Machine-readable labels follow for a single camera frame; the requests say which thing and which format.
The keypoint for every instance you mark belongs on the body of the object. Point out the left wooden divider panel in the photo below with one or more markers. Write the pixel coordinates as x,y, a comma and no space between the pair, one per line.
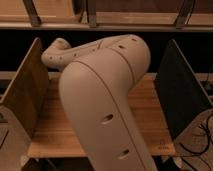
23,98

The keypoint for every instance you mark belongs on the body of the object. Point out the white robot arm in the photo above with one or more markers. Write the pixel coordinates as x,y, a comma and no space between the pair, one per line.
93,87

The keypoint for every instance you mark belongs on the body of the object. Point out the wooden divider panel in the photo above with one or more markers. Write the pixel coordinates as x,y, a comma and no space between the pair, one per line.
181,95
23,98

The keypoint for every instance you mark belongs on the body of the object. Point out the upper wooden shelf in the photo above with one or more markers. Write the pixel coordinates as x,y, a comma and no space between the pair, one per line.
108,15

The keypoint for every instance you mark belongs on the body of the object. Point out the right wooden divider panel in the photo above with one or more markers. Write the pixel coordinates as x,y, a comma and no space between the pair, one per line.
181,95

